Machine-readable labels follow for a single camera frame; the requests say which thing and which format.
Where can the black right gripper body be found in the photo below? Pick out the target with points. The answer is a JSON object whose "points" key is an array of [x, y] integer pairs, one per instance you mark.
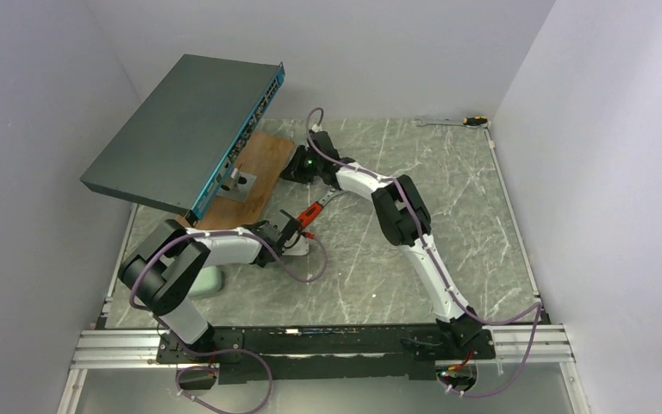
{"points": [[295, 172]]}

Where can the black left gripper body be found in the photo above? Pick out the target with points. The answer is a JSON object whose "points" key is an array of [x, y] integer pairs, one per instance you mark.
{"points": [[281, 233]]}

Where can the mint green umbrella case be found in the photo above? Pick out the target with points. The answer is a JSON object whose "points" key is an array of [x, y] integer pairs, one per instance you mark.
{"points": [[210, 280]]}

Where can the grey blue network switch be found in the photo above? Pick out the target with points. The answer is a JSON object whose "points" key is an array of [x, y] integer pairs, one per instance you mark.
{"points": [[178, 148]]}

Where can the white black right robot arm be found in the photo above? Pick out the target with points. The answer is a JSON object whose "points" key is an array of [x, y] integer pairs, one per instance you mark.
{"points": [[405, 222]]}

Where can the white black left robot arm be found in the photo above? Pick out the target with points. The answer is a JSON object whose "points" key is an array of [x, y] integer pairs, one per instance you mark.
{"points": [[162, 270]]}

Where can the wooden board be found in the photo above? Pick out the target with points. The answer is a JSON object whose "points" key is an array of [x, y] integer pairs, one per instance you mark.
{"points": [[264, 156]]}

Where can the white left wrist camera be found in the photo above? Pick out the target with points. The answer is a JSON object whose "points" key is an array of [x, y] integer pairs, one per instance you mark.
{"points": [[298, 247]]}

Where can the red handled adjustable wrench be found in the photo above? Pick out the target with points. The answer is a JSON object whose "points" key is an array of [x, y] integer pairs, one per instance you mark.
{"points": [[311, 213]]}

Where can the metal switch stand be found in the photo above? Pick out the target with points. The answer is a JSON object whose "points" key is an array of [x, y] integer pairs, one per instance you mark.
{"points": [[236, 185]]}

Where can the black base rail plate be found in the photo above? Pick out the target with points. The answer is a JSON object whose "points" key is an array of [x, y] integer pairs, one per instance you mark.
{"points": [[317, 353]]}

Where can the aluminium frame rails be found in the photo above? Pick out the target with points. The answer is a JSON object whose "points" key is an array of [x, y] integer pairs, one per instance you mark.
{"points": [[518, 345]]}

